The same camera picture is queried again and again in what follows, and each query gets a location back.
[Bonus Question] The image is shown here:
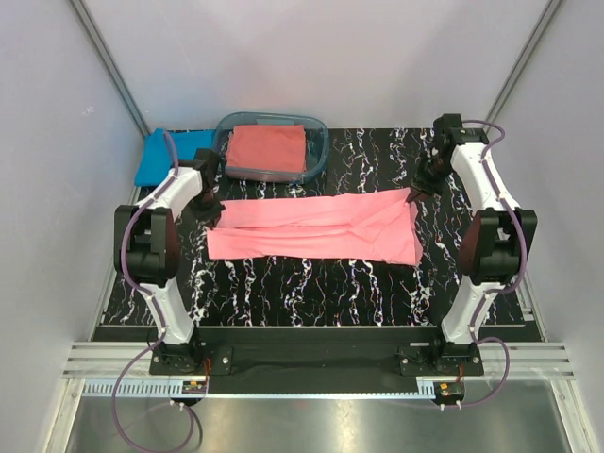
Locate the right small connector board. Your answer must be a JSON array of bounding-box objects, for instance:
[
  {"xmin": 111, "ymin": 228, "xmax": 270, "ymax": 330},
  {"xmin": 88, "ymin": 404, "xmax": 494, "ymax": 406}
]
[{"xmin": 435, "ymin": 380, "xmax": 465, "ymax": 401}]

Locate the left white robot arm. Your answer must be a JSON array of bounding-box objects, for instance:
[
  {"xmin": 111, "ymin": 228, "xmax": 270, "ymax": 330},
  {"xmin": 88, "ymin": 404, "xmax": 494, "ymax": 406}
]
[{"xmin": 113, "ymin": 148, "xmax": 224, "ymax": 374}]

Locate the clear blue plastic bin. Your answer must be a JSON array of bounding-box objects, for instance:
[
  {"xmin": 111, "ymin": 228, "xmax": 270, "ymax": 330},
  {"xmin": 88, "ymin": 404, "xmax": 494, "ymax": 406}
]
[{"xmin": 213, "ymin": 111, "xmax": 329, "ymax": 184}]

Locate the purple cable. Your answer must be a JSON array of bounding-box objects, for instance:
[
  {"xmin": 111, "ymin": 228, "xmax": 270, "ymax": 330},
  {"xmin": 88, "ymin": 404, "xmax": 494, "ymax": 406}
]
[
  {"xmin": 443, "ymin": 120, "xmax": 526, "ymax": 411},
  {"xmin": 110, "ymin": 130, "xmax": 204, "ymax": 448}
]

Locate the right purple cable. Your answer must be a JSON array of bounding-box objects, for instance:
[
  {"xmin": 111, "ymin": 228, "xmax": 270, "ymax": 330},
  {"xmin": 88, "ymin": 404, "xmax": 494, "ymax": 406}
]
[{"xmin": 443, "ymin": 120, "xmax": 526, "ymax": 411}]

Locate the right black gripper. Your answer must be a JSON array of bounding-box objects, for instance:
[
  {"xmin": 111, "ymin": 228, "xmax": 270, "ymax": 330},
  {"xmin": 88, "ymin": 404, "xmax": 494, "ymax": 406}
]
[{"xmin": 406, "ymin": 153, "xmax": 453, "ymax": 204}]

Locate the right aluminium frame post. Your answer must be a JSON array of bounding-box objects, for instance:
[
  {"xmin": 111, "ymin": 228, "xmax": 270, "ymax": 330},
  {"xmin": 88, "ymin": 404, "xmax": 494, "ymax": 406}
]
[{"xmin": 482, "ymin": 0, "xmax": 565, "ymax": 124}]

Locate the small connector board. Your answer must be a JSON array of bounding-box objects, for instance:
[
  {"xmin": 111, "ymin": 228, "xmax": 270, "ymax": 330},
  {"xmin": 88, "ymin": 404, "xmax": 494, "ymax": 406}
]
[
  {"xmin": 435, "ymin": 380, "xmax": 465, "ymax": 401},
  {"xmin": 181, "ymin": 380, "xmax": 208, "ymax": 395}
]

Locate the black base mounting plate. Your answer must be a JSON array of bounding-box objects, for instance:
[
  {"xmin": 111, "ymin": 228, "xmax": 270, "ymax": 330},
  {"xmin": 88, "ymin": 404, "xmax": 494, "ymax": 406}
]
[{"xmin": 150, "ymin": 327, "xmax": 484, "ymax": 397}]

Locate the pink t shirt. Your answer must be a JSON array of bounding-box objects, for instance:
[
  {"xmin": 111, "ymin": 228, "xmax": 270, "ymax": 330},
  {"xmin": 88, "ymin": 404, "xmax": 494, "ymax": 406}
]
[{"xmin": 207, "ymin": 188, "xmax": 423, "ymax": 266}]

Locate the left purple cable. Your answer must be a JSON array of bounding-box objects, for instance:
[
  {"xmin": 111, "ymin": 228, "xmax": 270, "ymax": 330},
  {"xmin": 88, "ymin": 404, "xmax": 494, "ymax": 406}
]
[{"xmin": 110, "ymin": 130, "xmax": 204, "ymax": 448}]

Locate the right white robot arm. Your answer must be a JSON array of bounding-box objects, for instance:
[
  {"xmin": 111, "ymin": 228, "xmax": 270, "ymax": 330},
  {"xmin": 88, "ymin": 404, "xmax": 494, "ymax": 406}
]
[{"xmin": 408, "ymin": 113, "xmax": 538, "ymax": 375}]

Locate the folded blue t shirt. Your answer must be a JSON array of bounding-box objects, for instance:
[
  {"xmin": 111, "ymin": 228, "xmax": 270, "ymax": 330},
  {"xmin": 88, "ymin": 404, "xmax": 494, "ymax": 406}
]
[{"xmin": 134, "ymin": 128, "xmax": 215, "ymax": 188}]

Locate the left aluminium frame post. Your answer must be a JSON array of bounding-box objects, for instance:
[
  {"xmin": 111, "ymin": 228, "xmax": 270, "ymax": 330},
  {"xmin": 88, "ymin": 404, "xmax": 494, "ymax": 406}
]
[{"xmin": 67, "ymin": 0, "xmax": 151, "ymax": 137}]

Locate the folded coral red t shirt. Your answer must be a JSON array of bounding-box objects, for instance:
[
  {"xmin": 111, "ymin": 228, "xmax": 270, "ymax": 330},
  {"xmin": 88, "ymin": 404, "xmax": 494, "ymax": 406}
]
[{"xmin": 226, "ymin": 125, "xmax": 306, "ymax": 173}]

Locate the aluminium rail front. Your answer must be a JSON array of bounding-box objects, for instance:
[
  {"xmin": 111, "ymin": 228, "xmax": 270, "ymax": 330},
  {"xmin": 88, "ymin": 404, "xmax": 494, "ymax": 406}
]
[{"xmin": 63, "ymin": 343, "xmax": 575, "ymax": 399}]

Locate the aluminium frame post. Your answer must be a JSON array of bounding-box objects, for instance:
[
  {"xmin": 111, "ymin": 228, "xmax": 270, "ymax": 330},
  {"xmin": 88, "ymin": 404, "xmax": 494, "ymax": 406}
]
[
  {"xmin": 482, "ymin": 0, "xmax": 565, "ymax": 124},
  {"xmin": 67, "ymin": 0, "xmax": 151, "ymax": 137}
]

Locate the left small connector board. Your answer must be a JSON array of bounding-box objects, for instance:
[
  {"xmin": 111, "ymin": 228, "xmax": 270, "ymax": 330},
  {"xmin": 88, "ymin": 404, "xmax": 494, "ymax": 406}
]
[{"xmin": 181, "ymin": 380, "xmax": 208, "ymax": 395}]

